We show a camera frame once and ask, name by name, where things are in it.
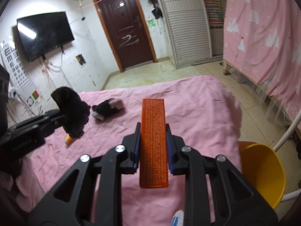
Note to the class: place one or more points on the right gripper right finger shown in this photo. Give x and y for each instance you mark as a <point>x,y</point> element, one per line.
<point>216,192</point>

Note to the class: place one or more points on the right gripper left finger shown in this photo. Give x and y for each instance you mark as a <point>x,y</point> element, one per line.
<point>89,193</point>

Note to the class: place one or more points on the orange rectangular box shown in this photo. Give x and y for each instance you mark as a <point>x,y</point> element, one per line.
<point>153,147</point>

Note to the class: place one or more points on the black and white sock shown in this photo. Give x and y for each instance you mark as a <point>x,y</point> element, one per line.
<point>107,109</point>

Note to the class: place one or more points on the black bag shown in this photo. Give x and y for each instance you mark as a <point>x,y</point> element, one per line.
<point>76,112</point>

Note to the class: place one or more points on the yellow plastic bucket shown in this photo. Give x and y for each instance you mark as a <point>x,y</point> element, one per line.
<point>263,169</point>

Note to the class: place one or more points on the white metal chair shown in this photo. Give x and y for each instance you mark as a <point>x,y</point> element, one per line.
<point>290,162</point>

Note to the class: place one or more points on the yellow orange glue stick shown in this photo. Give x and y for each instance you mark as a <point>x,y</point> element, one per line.
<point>68,140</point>

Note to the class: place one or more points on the eye chart poster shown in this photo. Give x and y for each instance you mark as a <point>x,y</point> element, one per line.
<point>21,81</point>

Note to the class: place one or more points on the pink bed sheet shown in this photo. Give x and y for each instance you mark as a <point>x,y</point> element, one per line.
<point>199,109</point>

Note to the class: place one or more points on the white louvered wardrobe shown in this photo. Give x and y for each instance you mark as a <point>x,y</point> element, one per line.
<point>188,39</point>

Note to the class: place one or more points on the dark brown door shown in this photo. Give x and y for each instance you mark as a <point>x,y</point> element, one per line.
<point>126,30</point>

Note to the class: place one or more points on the pink tree-print curtain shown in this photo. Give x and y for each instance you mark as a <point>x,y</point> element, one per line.
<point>262,40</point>

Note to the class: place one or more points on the black bags on hook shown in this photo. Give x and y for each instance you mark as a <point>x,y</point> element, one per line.
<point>156,11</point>

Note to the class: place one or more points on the white wall power adapter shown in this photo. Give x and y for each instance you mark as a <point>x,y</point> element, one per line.
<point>13,94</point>

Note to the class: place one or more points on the black wall television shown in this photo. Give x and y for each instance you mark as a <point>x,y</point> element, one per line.
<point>42,33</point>

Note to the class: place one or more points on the colourful wall chart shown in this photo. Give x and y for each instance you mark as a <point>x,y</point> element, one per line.
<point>214,13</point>

